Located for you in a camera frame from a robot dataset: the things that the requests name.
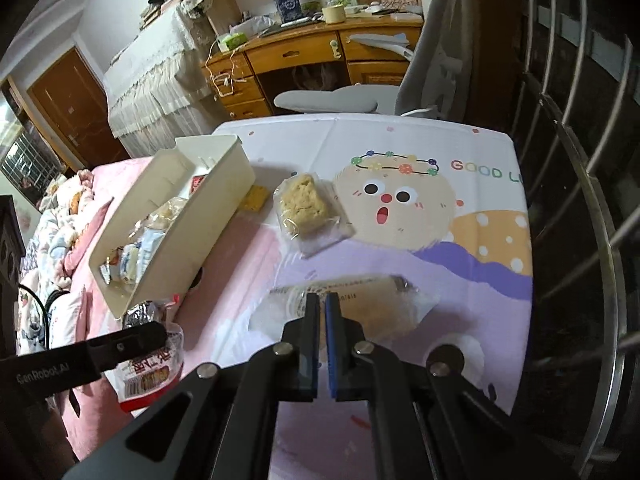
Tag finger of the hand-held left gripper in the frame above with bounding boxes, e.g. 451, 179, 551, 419
86, 321, 169, 369

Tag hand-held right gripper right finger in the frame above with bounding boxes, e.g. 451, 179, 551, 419
325, 292, 573, 480

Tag rice crispy cake packet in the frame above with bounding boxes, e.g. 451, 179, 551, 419
272, 172, 357, 260
147, 197, 191, 231

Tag green tissue box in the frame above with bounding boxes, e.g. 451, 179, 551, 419
216, 31, 249, 52

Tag white plastic storage bin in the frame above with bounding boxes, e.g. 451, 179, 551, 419
87, 134, 257, 321

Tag black cable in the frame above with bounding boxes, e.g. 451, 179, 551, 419
17, 284, 73, 351

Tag white lace cover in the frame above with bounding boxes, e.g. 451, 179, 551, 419
102, 2, 226, 158

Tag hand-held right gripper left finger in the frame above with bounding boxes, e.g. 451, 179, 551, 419
62, 292, 322, 480

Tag dark cabinet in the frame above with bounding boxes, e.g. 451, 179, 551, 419
0, 195, 26, 358

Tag white charger cable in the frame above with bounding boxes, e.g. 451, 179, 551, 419
204, 35, 251, 98

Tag clear bread packet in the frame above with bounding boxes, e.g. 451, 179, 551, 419
249, 274, 441, 341

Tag wooden desk with drawers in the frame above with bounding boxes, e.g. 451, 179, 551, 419
205, 12, 426, 121

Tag metal window bars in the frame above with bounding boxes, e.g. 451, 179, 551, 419
500, 0, 640, 476

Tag white snack packet red edges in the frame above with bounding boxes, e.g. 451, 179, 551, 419
100, 245, 125, 281

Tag wooden door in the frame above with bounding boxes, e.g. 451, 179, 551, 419
27, 45, 131, 171

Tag orange cracker packet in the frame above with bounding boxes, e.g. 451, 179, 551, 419
240, 185, 268, 212

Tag nut crisp clear packet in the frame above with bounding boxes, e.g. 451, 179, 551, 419
112, 300, 186, 413

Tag dark latticed window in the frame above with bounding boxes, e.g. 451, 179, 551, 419
0, 125, 63, 196

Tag white plastic bag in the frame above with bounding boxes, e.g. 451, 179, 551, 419
230, 15, 276, 36

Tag blue snack packet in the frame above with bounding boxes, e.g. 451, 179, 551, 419
140, 227, 168, 261

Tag yellow cake packet blue print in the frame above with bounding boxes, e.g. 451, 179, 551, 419
120, 242, 151, 283

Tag pink blanket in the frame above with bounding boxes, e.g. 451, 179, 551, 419
62, 157, 201, 466

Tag grey office chair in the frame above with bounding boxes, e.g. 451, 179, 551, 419
272, 0, 493, 121

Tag floral patterned quilt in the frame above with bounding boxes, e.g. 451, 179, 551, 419
17, 167, 111, 361

